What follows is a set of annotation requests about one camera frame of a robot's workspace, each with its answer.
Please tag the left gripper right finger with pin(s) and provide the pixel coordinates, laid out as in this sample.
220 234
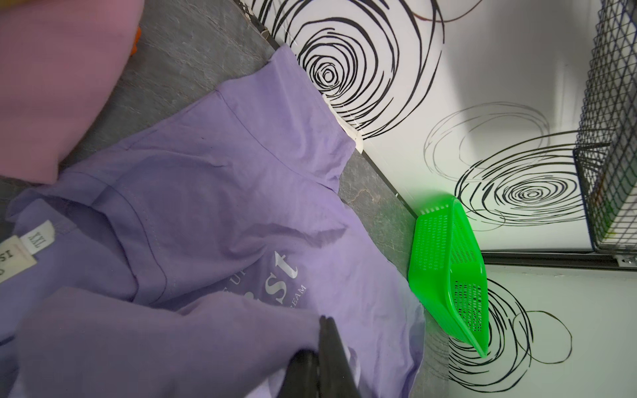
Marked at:
335 378

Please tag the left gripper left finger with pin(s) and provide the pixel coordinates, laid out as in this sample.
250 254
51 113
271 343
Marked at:
302 376

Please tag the green plastic basket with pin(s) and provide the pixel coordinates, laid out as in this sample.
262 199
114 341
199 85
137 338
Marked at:
448 275

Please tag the purple t-shirt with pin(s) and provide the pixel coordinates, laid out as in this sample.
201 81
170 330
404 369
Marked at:
197 257

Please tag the folded pink t-shirt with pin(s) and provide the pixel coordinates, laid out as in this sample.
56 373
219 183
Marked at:
60 61

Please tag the black wire wall basket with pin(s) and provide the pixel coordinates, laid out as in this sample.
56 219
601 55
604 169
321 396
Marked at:
605 152

